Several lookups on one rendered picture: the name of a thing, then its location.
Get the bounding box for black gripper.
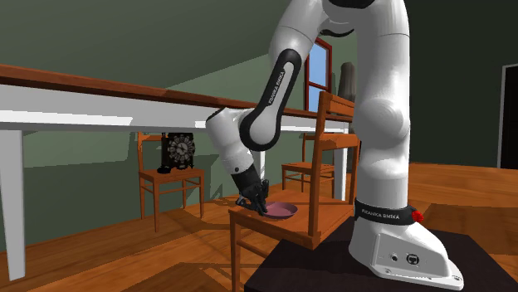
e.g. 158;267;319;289
231;163;271;217

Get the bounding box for pink plate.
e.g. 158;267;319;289
263;202;299;221

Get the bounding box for wooden chair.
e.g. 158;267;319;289
228;90;362;292
136;131;206;234
281;133;337;200

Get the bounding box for dark robot stand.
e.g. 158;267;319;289
243;215;518;292

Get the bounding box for black ornate clock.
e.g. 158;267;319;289
156;132;197;175

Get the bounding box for red framed window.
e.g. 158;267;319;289
303;36;334;114

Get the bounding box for grey tall rounded object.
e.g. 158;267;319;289
337;61;358;103

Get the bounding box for white table with wooden top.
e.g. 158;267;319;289
0;63;355;282

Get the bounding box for dark doorway with white frame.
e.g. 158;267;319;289
496;62;518;170

